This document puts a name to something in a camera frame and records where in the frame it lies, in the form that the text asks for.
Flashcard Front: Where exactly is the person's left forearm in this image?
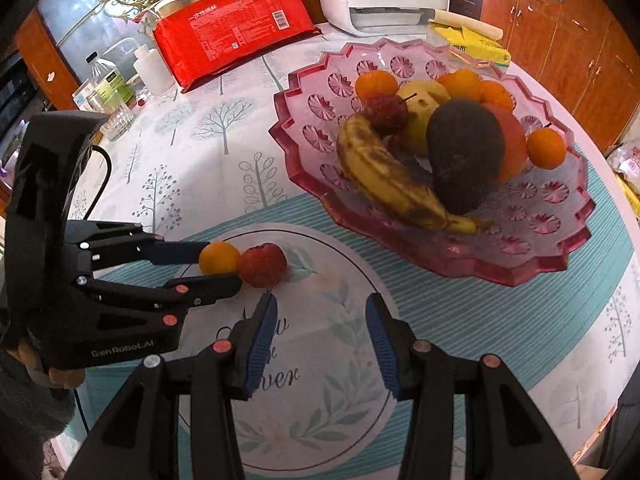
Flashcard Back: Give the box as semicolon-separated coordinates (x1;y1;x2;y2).
0;352;76;456

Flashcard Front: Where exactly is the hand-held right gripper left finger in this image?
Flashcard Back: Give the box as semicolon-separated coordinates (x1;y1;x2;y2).
65;292;279;480

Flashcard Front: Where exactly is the person's left hand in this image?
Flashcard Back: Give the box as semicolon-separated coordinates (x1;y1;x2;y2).
7;337;85;391

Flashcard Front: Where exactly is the clear bottle with green label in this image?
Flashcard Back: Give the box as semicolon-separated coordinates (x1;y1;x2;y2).
85;52;133;111

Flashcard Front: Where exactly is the wooden cabinet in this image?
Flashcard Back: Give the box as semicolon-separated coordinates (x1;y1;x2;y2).
480;0;640;153

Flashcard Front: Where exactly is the large orange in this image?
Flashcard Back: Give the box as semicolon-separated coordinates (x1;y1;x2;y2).
437;68;483;103

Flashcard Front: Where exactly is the small red fruit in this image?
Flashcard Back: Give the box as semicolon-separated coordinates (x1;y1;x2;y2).
361;93;411;137
237;243;288;288

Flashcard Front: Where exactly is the yellow box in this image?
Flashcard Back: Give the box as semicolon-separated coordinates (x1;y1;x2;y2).
426;10;512;68

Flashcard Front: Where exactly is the yellow apple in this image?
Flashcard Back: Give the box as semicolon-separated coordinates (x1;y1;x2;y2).
397;80;453;156

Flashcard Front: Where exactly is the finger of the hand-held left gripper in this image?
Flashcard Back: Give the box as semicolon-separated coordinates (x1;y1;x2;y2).
75;274;243;327
65;220;211;272

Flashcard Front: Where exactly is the tree print tablecloth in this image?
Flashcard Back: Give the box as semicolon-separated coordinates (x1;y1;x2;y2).
50;22;640;480

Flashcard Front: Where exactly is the pink glass fruit bowl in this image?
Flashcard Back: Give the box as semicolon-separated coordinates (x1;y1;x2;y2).
269;37;597;288

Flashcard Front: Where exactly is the red orange round fruit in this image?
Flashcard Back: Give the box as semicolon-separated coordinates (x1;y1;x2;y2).
482;103;528;184

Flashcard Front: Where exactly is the black cable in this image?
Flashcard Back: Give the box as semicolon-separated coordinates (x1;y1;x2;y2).
75;145;113;221

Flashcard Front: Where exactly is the dark avocado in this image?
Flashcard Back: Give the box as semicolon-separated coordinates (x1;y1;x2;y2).
426;98;506;216

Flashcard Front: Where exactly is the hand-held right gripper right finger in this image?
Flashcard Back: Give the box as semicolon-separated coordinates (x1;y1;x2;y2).
364;292;581;480

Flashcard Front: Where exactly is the red plastic package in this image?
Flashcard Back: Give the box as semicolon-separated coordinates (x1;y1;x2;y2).
151;0;323;95

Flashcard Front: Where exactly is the clear glass cup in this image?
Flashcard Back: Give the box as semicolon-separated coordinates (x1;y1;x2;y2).
102;105;136;141

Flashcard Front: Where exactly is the teal striped placemat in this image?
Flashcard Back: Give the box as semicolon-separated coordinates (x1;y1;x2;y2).
65;145;636;466

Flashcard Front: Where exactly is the spotted brown banana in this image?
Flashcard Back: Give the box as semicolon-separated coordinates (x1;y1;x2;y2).
336;111;481;234

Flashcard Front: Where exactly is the white plastic bottle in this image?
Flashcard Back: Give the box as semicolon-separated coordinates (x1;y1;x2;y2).
132;45;173;96

